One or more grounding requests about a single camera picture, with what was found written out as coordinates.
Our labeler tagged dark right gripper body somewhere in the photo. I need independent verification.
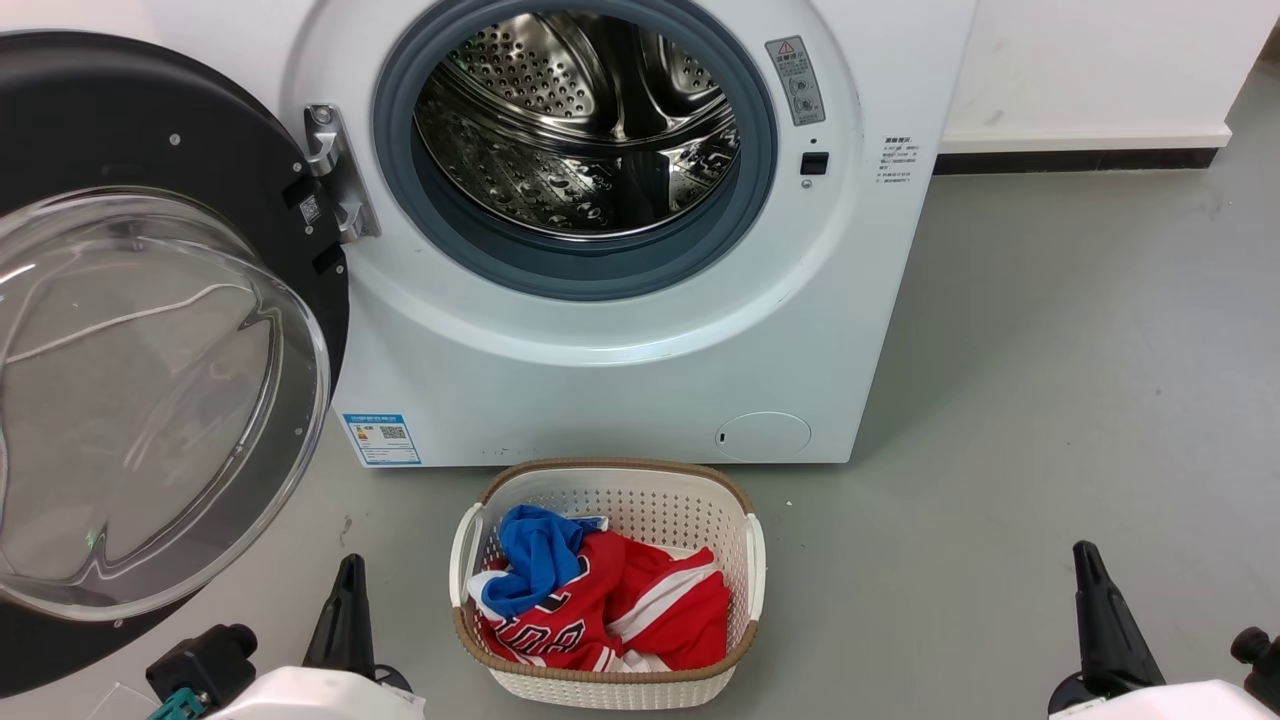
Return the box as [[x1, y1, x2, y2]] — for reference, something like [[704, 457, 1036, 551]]
[[1048, 672, 1091, 715]]

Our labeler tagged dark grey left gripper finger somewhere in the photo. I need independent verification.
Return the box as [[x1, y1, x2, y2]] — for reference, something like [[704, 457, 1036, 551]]
[[303, 554, 376, 681]]

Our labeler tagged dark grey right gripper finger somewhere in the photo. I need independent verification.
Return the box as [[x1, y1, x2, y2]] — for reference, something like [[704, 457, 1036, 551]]
[[1072, 541, 1166, 698]]

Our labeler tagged black round glass washer door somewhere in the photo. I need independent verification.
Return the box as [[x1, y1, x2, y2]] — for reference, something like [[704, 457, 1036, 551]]
[[0, 30, 351, 701]]

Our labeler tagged white front-load washing machine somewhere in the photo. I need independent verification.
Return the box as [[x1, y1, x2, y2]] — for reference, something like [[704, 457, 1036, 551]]
[[140, 0, 981, 468]]

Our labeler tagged silver door hinge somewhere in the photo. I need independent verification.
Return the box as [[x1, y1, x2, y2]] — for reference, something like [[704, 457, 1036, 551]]
[[303, 103, 382, 244]]

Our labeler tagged blue garment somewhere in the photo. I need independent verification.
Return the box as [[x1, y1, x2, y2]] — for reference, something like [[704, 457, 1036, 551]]
[[482, 505, 609, 621]]

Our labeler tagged blue energy label sticker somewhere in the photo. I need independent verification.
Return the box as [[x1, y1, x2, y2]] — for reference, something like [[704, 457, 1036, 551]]
[[343, 413, 422, 467]]

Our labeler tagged red basketball jersey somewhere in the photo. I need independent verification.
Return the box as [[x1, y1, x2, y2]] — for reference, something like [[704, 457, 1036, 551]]
[[468, 530, 731, 673]]

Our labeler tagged white plastic laundry basket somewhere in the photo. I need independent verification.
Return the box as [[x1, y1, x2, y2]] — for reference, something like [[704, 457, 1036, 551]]
[[449, 458, 768, 711]]

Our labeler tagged round white filter cover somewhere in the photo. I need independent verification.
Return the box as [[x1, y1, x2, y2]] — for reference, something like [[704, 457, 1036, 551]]
[[715, 412, 813, 463]]

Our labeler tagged small text sticker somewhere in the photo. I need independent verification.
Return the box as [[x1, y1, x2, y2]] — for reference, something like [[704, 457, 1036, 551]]
[[880, 135, 921, 188]]

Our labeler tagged grey warning sticker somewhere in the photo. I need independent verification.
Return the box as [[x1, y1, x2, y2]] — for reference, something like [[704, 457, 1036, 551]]
[[765, 36, 827, 127]]

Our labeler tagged teal cable connector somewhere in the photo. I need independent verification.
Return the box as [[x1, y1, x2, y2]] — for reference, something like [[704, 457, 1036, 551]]
[[148, 688, 206, 720]]

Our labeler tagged thick white cable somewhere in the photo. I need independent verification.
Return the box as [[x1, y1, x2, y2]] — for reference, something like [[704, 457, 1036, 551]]
[[5, 283, 251, 363]]

